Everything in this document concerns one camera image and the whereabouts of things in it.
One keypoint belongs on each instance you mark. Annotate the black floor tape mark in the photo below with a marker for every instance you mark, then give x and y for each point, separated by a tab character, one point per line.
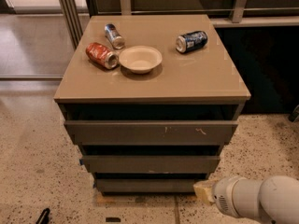
113	220

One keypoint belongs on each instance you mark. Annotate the white paper bowl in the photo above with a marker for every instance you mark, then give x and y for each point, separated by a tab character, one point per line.
140	59

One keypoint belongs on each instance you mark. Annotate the grey drawer cabinet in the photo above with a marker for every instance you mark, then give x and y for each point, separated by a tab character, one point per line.
199	85

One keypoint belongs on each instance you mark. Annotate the grey bottom drawer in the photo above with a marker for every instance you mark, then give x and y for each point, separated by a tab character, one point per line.
145	185

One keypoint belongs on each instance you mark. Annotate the metal rail frame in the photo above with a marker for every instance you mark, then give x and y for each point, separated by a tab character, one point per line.
224	13

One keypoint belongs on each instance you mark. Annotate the dark blue soda can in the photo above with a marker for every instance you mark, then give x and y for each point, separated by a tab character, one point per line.
191	41

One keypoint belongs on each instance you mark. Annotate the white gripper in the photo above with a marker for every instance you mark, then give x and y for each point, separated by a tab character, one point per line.
224	191

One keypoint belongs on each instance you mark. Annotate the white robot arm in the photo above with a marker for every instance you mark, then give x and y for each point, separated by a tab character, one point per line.
274	200

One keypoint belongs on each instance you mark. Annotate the silver blue soda can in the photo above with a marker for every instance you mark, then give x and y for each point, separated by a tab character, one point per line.
113	36

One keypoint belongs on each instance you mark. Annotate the red soda can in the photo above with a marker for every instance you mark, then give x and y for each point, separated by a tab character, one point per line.
102	55

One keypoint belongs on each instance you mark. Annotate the grey drawer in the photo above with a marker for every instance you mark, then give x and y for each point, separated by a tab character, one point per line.
145	185
150	133
151	164

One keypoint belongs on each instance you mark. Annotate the grey top drawer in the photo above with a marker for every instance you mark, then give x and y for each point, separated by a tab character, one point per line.
150	133

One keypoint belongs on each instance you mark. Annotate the black object on floor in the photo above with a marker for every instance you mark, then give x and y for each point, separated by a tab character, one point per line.
44	217

